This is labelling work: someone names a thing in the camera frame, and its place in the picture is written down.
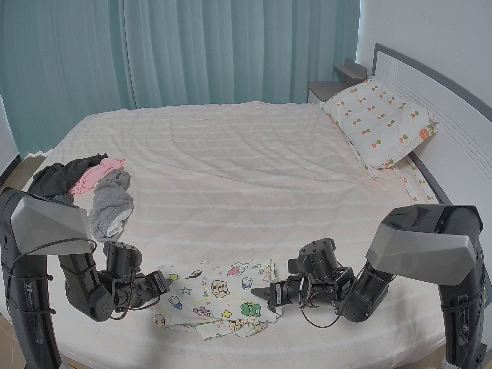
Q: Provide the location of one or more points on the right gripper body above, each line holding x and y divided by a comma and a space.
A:
286, 292

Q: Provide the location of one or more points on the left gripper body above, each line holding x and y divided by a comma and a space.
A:
159, 283

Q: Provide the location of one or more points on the white printed pyjama top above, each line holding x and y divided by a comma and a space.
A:
219, 298

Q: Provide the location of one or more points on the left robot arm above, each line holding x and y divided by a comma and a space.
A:
46, 229

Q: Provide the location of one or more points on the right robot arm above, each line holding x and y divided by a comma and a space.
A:
422, 252

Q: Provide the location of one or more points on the grey knit garment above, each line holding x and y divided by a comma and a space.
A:
111, 202

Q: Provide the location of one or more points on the pink garment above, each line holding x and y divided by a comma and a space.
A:
96, 175

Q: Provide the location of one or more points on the dark grey garment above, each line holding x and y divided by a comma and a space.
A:
65, 199

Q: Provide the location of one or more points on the bed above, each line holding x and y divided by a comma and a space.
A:
238, 160

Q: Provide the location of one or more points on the black garment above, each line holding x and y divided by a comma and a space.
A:
57, 175

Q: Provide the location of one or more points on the white printed pillow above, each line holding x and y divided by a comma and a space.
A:
380, 121

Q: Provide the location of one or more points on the grey bedside table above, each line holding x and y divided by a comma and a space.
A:
330, 88

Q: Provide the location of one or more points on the blue-green curtain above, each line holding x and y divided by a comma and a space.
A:
173, 37

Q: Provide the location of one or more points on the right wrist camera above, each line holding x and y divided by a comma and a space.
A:
296, 266

